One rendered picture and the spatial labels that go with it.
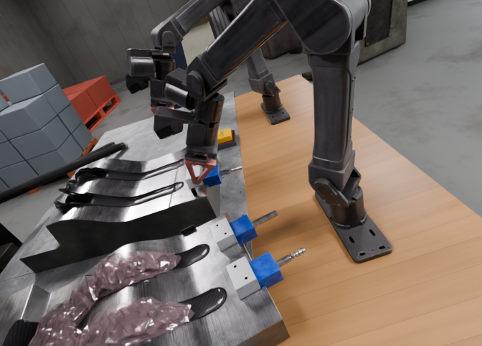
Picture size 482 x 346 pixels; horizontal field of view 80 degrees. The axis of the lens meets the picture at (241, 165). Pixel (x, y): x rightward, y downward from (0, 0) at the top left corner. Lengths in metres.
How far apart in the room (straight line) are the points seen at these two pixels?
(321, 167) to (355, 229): 0.15
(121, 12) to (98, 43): 0.85
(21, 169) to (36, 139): 0.43
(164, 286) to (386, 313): 0.35
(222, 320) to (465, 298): 0.35
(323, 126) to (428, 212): 0.28
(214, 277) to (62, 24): 7.33
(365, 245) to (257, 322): 0.24
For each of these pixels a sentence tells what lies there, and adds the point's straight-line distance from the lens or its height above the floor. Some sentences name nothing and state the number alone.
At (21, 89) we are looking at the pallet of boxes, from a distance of 3.71.
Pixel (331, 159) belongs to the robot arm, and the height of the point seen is 0.97.
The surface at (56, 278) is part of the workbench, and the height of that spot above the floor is 0.80.
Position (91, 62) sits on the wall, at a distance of 7.64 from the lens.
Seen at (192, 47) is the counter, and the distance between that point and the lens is 4.64.
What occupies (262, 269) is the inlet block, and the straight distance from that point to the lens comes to 0.49.
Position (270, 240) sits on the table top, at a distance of 0.62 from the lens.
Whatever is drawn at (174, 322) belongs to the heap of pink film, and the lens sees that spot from 0.50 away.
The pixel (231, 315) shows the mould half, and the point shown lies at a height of 0.86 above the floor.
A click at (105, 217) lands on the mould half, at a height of 0.90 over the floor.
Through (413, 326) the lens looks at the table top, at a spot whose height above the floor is 0.80.
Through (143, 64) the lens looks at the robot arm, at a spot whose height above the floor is 1.14.
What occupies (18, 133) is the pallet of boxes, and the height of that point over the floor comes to 0.65.
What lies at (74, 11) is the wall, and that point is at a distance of 7.53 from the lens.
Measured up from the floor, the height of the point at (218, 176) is 0.90.
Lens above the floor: 1.26
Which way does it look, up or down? 33 degrees down
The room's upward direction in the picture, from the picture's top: 20 degrees counter-clockwise
